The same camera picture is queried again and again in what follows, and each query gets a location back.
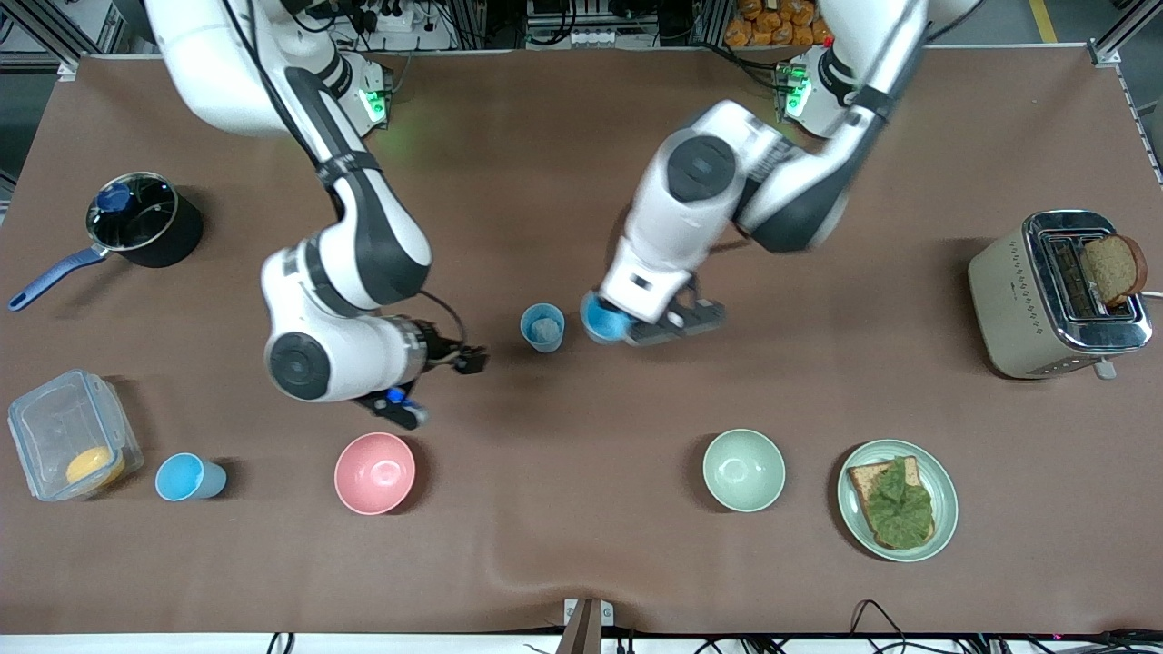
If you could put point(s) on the round orange food piece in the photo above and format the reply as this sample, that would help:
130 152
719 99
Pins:
95 466

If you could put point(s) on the metal table clamp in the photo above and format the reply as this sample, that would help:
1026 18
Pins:
586 622

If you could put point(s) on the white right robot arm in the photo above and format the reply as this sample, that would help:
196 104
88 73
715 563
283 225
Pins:
363 245

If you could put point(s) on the bag of orange buns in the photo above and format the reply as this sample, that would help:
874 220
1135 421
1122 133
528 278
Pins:
781 25

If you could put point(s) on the brown table cloth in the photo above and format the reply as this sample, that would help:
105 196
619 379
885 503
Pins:
581 454

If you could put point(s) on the white power strip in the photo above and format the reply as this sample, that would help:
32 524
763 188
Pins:
395 18
592 38

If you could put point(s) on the beige chrome toaster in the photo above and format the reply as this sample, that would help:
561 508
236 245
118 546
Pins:
1018 300

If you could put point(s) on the light blue plastic cup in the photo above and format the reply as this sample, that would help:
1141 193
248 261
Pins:
543 329
600 320
186 477

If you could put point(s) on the pale green plate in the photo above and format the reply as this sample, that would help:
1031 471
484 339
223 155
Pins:
945 495

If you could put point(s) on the brown bread slice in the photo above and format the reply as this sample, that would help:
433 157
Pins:
1113 271

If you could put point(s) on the pink bowl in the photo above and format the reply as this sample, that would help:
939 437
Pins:
374 472

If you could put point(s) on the clear plastic container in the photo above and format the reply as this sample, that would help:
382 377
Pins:
54 422

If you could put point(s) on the green lettuce leaf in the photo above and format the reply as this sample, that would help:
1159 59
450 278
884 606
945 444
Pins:
899 504

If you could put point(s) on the brown toast slice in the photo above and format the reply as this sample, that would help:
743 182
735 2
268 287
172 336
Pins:
859 481

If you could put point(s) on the glass lid with blue knob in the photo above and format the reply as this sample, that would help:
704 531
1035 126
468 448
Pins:
141 218

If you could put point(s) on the pale green bowl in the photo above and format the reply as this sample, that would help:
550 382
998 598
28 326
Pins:
743 470

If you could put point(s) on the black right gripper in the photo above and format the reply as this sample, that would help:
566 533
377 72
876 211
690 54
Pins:
442 351

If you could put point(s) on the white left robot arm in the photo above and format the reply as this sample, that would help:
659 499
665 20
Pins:
690 209

